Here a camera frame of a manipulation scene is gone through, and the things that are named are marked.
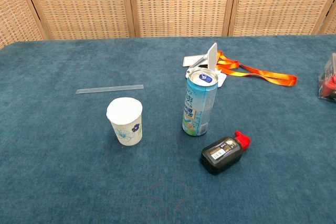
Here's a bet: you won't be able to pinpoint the clear plastic ruler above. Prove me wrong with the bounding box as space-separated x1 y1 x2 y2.
76 84 144 95

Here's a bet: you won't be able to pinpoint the white paper cup blue flowers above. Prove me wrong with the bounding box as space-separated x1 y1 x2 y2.
106 97 143 148

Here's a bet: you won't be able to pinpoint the light blue beverage can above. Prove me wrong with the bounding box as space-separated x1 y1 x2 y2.
182 67 219 137

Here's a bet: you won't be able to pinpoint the white badge card holder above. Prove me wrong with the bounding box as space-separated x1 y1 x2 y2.
182 55 211 68

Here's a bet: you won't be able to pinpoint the white folding phone stand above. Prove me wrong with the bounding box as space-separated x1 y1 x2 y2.
186 42 227 89

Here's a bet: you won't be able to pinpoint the black ink bottle red cap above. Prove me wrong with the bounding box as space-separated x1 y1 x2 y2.
201 130 251 175

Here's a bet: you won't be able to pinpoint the woven bamboo screen panel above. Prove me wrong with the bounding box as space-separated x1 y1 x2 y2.
14 0 136 41
0 0 47 50
127 0 239 38
318 0 336 36
222 0 336 37

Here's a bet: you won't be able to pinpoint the orange lanyard strap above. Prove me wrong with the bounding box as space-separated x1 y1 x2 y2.
216 50 298 88

